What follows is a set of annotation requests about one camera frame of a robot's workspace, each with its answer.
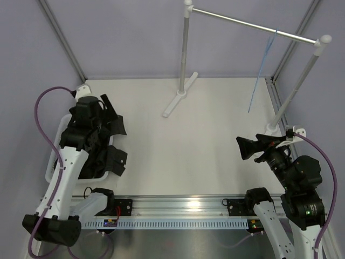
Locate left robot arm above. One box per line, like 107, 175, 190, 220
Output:
22, 96, 118, 247

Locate right black mount plate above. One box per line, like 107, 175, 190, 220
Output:
222, 198, 255, 216

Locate left black mount plate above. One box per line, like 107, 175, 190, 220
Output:
103, 199, 133, 216

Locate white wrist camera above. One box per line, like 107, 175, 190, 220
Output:
276, 125, 306, 148
71, 84, 92, 101

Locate aluminium rail base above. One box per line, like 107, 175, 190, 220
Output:
40, 194, 297, 219

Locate black mount plate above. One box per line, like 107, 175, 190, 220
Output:
222, 198, 255, 216
103, 199, 133, 216

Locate white slotted cable duct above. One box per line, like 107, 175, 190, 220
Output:
82, 218, 249, 230

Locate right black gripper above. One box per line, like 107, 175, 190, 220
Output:
237, 133, 296, 191

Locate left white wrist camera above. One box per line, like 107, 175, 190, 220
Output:
71, 84, 92, 101

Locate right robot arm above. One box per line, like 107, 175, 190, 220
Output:
236, 129, 328, 258

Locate white plastic basket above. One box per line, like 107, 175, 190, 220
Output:
44, 113, 116, 185

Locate blue wire hanger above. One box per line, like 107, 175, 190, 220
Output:
247, 29, 278, 113

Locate metal clothes rack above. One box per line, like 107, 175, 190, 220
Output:
162, 1, 332, 135

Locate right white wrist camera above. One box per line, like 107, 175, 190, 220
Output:
276, 125, 306, 148

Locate black pinstripe shirt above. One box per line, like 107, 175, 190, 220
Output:
60, 104, 127, 180

